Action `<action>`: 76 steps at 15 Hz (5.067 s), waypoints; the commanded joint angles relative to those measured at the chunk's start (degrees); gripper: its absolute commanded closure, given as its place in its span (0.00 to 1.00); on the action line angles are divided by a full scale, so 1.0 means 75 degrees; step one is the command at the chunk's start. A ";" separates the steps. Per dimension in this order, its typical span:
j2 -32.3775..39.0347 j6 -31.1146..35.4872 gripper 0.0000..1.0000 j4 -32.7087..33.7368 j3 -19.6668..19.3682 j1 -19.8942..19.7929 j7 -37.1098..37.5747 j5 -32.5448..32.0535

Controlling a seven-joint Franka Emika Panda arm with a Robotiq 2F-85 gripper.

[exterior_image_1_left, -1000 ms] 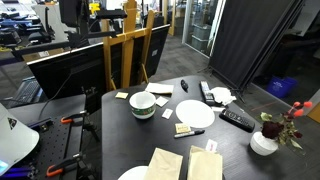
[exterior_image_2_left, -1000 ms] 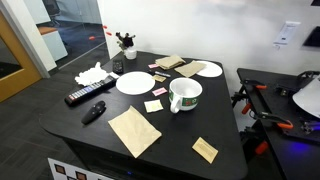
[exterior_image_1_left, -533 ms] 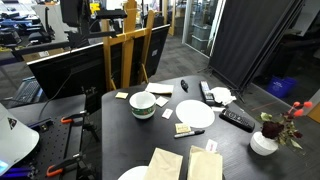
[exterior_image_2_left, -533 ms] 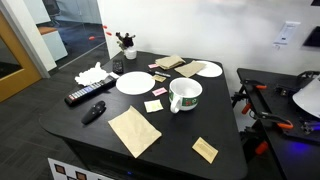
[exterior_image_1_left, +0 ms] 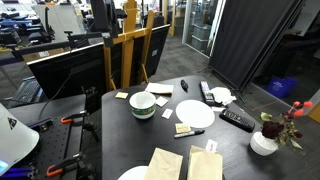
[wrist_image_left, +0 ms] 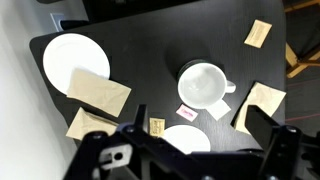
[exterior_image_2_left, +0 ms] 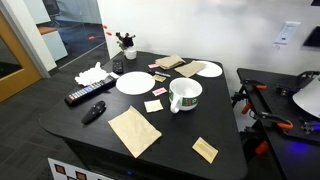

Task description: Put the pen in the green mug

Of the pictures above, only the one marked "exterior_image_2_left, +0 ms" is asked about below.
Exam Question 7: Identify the orange berry sprig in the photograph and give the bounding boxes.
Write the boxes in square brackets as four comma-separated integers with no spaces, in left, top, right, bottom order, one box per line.
[88,24,113,41]

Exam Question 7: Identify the white wall mounted device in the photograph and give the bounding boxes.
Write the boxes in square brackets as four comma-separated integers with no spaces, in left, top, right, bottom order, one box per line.
[273,20,302,48]

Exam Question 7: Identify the brown sugar packet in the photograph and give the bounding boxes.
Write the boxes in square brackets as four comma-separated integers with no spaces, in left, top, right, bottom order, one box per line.
[152,74,167,83]

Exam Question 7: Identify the grey marker pen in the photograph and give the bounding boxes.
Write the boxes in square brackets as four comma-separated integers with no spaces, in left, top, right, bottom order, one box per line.
[147,69,172,79]

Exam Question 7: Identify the small white vase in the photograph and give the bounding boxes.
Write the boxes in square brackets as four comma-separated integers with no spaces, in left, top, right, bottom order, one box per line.
[123,46,138,61]

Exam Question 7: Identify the dark red dried flowers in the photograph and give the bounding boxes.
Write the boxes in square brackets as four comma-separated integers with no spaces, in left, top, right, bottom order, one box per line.
[115,31,137,52]

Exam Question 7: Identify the folded brown napkin stack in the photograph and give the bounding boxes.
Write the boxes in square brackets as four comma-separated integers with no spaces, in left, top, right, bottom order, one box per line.
[154,54,187,71]

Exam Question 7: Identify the short black remote control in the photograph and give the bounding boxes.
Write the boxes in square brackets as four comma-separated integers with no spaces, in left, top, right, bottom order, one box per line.
[112,59,125,75]

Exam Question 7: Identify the black wall panel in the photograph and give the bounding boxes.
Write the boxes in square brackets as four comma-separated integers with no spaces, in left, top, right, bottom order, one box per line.
[302,25,320,48]

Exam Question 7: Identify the wooden door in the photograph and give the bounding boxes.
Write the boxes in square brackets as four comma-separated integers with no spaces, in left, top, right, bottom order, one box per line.
[0,11,43,104]

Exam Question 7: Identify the checkered calibration board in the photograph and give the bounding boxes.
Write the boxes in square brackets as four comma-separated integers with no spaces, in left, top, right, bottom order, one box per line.
[47,157,114,180]

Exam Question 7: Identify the white cabinet with wood top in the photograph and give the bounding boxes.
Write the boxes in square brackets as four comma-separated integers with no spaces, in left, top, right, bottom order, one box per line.
[37,25,69,62]

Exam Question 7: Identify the small tan block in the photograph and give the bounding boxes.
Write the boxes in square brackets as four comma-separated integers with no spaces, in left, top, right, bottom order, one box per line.
[191,136,219,165]

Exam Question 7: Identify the crumpled white tissue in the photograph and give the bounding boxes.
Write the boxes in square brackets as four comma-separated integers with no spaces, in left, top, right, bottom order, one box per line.
[74,61,120,87]

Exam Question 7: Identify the orange handled bar clamp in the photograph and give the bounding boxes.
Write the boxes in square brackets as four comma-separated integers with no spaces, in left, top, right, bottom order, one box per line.
[231,78,268,116]
[239,111,295,157]

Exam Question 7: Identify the small curved black remote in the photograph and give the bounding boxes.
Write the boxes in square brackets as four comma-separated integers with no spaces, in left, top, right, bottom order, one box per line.
[80,100,107,126]

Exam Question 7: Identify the white round plate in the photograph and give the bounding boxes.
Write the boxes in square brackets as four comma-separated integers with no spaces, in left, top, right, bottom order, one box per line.
[194,60,223,79]
[115,71,156,96]

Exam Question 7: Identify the brown paper bag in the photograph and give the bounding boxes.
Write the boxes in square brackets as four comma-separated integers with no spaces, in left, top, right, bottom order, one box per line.
[173,60,207,79]

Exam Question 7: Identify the large brown paper napkin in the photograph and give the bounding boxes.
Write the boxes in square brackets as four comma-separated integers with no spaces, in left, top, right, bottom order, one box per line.
[107,105,163,159]

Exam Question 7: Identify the long black TV remote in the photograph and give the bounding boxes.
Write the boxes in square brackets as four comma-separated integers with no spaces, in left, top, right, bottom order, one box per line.
[64,75,117,107]

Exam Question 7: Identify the white ceramic bowl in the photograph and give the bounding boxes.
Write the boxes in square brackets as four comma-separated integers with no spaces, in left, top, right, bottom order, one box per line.
[168,77,204,115]

